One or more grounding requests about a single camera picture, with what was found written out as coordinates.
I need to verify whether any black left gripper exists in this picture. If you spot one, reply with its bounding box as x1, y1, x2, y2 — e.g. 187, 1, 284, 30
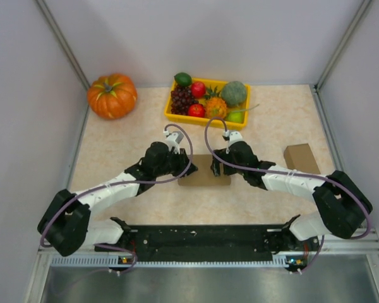
153, 147, 197, 178

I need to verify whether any brown cardboard box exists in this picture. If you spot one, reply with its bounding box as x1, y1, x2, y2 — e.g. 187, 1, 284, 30
284, 143, 320, 174

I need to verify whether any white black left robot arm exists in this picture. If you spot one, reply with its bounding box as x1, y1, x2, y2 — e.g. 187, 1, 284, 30
37, 142, 198, 257

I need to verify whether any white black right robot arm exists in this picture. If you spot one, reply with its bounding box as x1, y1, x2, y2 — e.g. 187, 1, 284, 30
211, 141, 373, 250

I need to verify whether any light green apple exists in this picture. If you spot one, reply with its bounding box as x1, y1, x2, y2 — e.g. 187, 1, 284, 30
225, 104, 259, 124

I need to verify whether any orange horned melon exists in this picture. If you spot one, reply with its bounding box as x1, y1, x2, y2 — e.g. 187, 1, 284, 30
205, 86, 227, 119

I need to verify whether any red apple front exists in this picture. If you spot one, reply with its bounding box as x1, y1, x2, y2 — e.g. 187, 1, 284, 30
187, 104, 205, 118

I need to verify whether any red apple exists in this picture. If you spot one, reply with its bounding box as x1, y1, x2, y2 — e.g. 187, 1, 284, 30
187, 104, 205, 118
191, 81, 206, 98

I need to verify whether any green netted melon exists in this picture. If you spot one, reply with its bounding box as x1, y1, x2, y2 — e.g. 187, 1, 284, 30
221, 81, 247, 107

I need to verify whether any purple grape bunch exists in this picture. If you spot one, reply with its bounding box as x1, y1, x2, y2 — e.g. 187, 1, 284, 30
171, 85, 198, 116

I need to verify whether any red apple rear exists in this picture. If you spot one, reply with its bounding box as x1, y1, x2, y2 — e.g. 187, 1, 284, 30
191, 81, 206, 98

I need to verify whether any dark green lime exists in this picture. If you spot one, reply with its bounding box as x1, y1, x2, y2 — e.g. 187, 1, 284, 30
174, 72, 193, 87

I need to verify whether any orange pumpkin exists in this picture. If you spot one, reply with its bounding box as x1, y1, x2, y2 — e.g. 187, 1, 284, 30
87, 73, 138, 120

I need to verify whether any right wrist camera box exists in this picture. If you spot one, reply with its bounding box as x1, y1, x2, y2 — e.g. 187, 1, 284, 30
223, 130, 243, 149

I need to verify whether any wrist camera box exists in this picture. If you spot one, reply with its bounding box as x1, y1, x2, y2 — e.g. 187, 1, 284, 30
163, 130, 184, 154
223, 130, 243, 149

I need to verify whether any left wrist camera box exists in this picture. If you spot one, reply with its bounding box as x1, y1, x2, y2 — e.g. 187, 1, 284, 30
163, 130, 184, 154

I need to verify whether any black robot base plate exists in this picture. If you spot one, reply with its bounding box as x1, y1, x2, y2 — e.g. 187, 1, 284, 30
93, 216, 318, 262

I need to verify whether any white slotted cable duct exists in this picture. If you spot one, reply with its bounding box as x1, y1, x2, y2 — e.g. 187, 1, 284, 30
51, 254, 306, 269

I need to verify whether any aluminium frame post left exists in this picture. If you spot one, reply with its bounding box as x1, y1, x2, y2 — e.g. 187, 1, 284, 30
34, 0, 90, 90

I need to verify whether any aluminium frame post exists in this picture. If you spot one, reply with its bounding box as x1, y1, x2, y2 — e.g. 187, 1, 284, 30
313, 0, 374, 94
34, 0, 90, 90

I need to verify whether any aluminium frame post right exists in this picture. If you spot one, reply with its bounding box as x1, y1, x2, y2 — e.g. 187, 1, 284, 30
313, 0, 374, 94

